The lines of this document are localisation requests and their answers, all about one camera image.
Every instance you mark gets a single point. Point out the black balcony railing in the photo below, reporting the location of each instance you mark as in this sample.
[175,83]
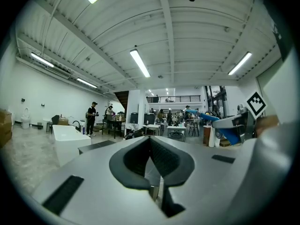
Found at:
[178,99]

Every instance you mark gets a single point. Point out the black faucet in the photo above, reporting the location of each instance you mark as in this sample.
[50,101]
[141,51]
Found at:
[77,125]

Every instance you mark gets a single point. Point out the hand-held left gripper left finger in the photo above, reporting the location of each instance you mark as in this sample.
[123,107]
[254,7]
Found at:
[93,172]

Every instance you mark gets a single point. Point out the person's white shirt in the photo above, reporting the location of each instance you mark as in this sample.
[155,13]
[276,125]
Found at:
[264,172]

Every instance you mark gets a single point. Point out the white toilet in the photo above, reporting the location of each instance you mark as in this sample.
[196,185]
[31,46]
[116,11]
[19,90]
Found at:
[25,118]

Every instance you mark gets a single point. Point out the black stool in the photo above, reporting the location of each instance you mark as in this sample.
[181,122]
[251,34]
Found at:
[194,128]

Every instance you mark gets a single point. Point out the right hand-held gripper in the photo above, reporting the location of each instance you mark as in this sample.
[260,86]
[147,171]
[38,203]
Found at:
[256,104]

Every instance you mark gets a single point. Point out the black work table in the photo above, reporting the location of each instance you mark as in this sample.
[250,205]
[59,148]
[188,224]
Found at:
[114,122]

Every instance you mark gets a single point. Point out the white bathtub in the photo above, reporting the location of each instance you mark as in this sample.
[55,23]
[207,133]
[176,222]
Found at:
[70,139]

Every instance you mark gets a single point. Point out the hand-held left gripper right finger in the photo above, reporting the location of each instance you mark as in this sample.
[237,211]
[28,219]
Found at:
[201,172]

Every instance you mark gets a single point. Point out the person's right forearm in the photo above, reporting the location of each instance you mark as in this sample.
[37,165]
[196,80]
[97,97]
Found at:
[267,123]

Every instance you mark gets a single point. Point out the white table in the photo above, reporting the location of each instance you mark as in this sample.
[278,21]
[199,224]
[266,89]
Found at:
[176,127]

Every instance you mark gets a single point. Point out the stack of cardboard boxes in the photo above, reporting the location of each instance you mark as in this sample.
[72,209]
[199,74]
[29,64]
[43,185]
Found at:
[5,128]

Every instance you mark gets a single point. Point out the dark wooden staircase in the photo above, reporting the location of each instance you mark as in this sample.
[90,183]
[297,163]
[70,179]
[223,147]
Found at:
[122,99]

